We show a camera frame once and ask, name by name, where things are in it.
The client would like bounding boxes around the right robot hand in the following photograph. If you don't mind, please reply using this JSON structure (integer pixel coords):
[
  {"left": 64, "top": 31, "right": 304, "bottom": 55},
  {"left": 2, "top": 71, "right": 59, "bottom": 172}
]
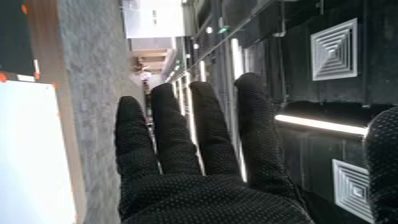
[{"left": 114, "top": 72, "right": 398, "bottom": 224}]

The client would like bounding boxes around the square ceiling air vent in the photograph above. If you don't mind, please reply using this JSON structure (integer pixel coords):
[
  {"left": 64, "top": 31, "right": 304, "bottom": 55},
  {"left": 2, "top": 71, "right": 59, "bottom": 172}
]
[
  {"left": 331, "top": 158, "right": 377, "bottom": 224},
  {"left": 310, "top": 17, "right": 361, "bottom": 82}
]

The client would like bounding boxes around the ceiling light strip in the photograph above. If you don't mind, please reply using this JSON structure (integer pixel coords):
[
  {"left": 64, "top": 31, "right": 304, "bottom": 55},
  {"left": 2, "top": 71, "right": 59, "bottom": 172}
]
[{"left": 274, "top": 114, "right": 370, "bottom": 136}]

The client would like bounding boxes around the white sheet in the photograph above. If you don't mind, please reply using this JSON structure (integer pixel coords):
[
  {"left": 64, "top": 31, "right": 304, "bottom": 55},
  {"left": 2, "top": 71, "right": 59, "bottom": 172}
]
[{"left": 0, "top": 79, "right": 80, "bottom": 224}]

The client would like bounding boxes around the dark mat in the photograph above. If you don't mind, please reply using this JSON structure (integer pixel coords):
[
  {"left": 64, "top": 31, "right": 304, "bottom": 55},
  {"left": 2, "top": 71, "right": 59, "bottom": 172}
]
[{"left": 0, "top": 0, "right": 40, "bottom": 76}]

